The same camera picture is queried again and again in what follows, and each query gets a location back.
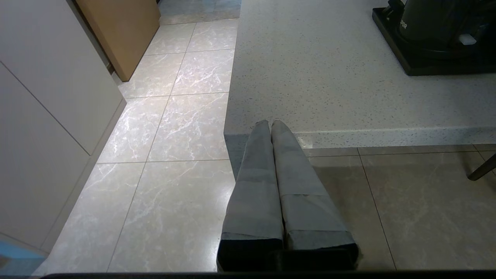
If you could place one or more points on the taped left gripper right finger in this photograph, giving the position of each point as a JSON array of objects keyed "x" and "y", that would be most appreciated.
[{"x": 306, "y": 201}]

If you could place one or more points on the wooden door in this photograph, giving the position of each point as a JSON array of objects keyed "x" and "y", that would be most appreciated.
[{"x": 120, "y": 35}]

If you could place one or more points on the white tall cabinet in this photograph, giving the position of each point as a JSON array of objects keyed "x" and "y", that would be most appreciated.
[{"x": 46, "y": 116}]

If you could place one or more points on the dark chair frame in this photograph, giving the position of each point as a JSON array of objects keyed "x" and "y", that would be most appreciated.
[{"x": 482, "y": 168}]

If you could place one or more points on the light blue flat panel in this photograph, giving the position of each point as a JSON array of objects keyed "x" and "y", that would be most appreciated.
[{"x": 17, "y": 257}]

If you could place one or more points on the black electric kettle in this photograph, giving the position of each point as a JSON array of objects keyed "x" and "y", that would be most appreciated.
[{"x": 445, "y": 21}]

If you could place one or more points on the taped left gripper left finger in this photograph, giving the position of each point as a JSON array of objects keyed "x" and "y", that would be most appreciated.
[{"x": 254, "y": 201}]

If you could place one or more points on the black serving tray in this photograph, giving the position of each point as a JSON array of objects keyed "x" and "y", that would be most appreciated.
[{"x": 426, "y": 62}]

